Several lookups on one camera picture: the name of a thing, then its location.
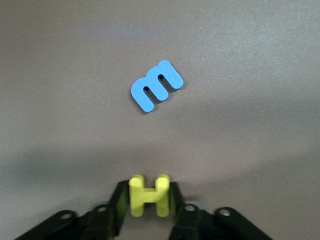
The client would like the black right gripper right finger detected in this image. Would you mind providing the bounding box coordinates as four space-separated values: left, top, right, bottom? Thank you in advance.
168 181 276 240

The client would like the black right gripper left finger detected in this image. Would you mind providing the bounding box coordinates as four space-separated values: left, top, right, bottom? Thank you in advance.
14 181 131 240

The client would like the yellow foam letter H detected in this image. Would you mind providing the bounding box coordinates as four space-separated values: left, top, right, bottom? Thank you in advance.
128 174 171 218

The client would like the blue foam letter m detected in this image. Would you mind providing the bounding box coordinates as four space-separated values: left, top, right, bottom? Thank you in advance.
130 59 185 114

